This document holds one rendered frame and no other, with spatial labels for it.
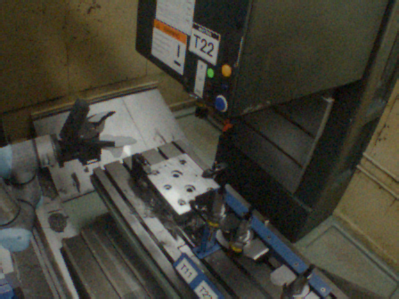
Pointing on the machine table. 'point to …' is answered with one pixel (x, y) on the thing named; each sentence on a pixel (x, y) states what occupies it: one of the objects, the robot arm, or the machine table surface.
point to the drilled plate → (168, 195)
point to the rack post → (206, 245)
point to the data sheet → (176, 13)
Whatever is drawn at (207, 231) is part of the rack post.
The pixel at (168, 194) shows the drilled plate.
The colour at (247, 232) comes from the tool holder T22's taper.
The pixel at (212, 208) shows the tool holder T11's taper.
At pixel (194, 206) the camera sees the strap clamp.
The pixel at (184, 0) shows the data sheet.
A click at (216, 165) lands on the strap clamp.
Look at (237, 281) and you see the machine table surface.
